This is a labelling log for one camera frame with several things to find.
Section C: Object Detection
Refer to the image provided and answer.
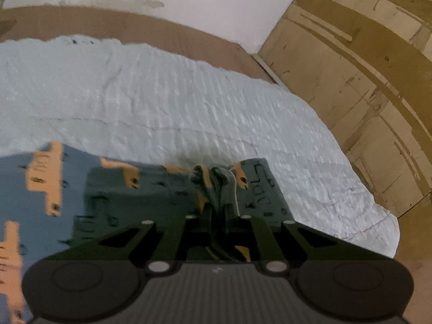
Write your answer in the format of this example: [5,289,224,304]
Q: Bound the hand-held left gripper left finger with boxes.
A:
[42,209,217,275]

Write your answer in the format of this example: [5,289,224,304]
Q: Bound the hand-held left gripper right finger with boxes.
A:
[216,213,395,275]

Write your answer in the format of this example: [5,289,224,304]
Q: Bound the blue pants with orange print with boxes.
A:
[0,141,295,324]

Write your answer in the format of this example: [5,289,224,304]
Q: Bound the light blue quilted bed pad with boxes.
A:
[0,34,401,260]

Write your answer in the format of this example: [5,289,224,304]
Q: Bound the wooden bed platform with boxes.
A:
[0,5,432,314]

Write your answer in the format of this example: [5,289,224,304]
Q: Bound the plywood panel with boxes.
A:
[257,0,432,219]

